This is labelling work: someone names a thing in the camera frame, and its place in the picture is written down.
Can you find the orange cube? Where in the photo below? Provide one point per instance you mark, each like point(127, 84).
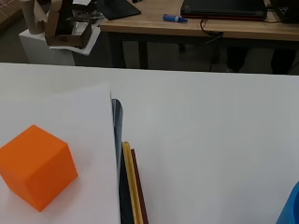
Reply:
point(34, 165)

